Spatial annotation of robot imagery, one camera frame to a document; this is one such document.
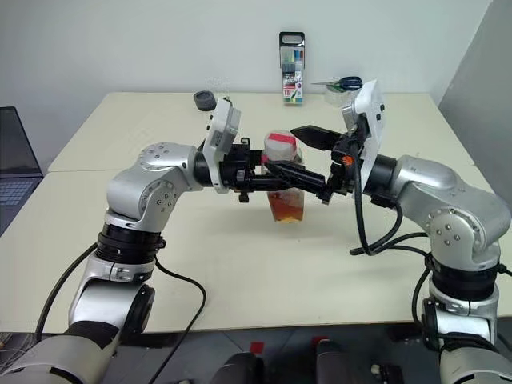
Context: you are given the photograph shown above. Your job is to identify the grey partition panel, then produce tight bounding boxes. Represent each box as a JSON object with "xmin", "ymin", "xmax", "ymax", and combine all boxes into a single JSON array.
[{"xmin": 438, "ymin": 0, "xmax": 512, "ymax": 193}]

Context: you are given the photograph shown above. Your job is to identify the dark laptop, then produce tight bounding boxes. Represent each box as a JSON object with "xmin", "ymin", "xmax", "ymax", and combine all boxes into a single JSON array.
[{"xmin": 0, "ymin": 106, "xmax": 44, "ymax": 237}]

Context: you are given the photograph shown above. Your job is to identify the blue handled scissors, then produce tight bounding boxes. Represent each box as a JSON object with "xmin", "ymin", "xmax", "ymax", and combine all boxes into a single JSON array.
[{"xmin": 310, "ymin": 75, "xmax": 363, "ymax": 91}]

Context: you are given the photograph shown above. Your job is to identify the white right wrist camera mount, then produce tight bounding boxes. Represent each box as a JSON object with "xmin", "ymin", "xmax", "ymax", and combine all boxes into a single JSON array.
[{"xmin": 341, "ymin": 78, "xmax": 386, "ymax": 201}]

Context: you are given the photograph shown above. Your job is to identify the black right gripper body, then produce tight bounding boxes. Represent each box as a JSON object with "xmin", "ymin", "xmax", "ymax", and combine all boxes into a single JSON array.
[{"xmin": 319, "ymin": 119, "xmax": 367, "ymax": 204}]

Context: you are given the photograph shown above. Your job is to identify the marker pen pack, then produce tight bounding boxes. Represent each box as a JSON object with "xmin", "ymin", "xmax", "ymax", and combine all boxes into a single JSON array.
[{"xmin": 278, "ymin": 30, "xmax": 307, "ymax": 107}]

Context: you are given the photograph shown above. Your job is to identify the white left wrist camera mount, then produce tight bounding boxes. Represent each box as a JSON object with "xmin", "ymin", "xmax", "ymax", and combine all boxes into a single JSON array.
[{"xmin": 202, "ymin": 98, "xmax": 244, "ymax": 195}]

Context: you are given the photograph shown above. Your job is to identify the white floor cables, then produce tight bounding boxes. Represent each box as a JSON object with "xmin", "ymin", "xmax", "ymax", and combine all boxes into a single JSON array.
[{"xmin": 0, "ymin": 331, "xmax": 39, "ymax": 361}]

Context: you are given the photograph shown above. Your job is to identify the black round holder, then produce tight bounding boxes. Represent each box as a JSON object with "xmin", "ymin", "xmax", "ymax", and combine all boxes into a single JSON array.
[{"xmin": 193, "ymin": 90, "xmax": 218, "ymax": 112}]

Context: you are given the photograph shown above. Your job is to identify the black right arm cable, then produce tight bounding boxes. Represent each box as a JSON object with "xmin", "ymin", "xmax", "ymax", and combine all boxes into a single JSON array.
[{"xmin": 350, "ymin": 135, "xmax": 437, "ymax": 337}]

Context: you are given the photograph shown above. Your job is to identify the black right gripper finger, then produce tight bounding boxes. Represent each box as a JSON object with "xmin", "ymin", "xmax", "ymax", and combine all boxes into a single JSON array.
[
  {"xmin": 266, "ymin": 161, "xmax": 334, "ymax": 205},
  {"xmin": 290, "ymin": 125, "xmax": 339, "ymax": 152}
]

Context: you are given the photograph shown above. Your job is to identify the dark rounded shape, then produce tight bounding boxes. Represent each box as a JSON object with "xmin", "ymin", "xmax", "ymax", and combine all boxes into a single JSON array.
[
  {"xmin": 315, "ymin": 338, "xmax": 363, "ymax": 384},
  {"xmin": 210, "ymin": 351, "xmax": 265, "ymax": 384}
]

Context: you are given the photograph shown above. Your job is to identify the clear plastic drink bottle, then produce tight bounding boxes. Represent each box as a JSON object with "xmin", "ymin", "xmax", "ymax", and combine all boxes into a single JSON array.
[{"xmin": 262, "ymin": 127, "xmax": 308, "ymax": 226}]

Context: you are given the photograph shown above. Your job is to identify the white tape roll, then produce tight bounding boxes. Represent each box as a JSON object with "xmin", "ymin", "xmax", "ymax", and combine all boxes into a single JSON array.
[{"xmin": 323, "ymin": 83, "xmax": 359, "ymax": 107}]

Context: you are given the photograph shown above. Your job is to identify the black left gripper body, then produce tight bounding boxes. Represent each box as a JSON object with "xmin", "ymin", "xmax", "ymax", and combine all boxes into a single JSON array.
[{"xmin": 222, "ymin": 138, "xmax": 258, "ymax": 204}]

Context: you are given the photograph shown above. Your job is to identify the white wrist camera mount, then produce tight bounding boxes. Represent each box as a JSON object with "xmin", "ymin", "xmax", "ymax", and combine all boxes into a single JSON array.
[
  {"xmin": 202, "ymin": 98, "xmax": 244, "ymax": 195},
  {"xmin": 341, "ymin": 78, "xmax": 386, "ymax": 201}
]

